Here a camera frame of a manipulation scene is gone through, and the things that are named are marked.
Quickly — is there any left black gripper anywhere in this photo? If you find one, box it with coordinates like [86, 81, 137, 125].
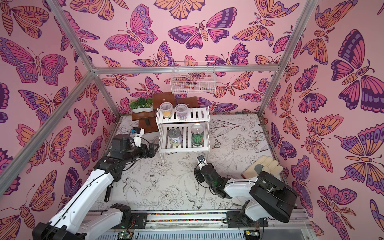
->
[123, 142, 160, 164]

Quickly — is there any green watermelon can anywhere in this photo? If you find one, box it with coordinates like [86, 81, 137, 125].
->
[191, 124, 205, 146]

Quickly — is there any silver tin can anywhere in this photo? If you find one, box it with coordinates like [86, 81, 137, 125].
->
[168, 128, 182, 147]

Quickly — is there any jar with yellow seeds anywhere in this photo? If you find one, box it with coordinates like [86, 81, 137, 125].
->
[160, 102, 173, 119]

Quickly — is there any jar with purple seeds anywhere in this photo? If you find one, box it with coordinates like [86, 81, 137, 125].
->
[175, 104, 189, 120]

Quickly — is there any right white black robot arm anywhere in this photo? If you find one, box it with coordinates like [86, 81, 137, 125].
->
[194, 163, 298, 223]

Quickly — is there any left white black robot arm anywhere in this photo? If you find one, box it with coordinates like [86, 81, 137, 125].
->
[32, 134, 160, 240]

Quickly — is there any white wooden two-tier shelf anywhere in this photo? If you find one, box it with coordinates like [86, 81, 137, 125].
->
[156, 107, 211, 160]

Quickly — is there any brown wooden stand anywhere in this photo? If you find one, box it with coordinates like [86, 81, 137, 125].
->
[132, 92, 199, 133]

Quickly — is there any green plant in white pot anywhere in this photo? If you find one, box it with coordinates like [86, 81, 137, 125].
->
[130, 98, 153, 114]

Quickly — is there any black spatula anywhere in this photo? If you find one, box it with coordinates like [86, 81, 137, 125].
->
[104, 184, 113, 203]

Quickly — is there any beige oven glove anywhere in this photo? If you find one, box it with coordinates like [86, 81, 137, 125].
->
[242, 156, 283, 179]

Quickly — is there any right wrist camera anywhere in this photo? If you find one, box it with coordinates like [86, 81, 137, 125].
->
[197, 155, 208, 170]

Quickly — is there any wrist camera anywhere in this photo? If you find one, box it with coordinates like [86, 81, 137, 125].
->
[197, 155, 208, 170]
[130, 127, 145, 148]

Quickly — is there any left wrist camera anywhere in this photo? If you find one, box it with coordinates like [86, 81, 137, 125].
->
[130, 127, 145, 148]

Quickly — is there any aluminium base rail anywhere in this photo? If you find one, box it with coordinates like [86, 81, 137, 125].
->
[58, 209, 319, 240]

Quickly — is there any white wire basket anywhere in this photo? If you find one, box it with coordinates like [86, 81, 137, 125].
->
[169, 61, 217, 94]

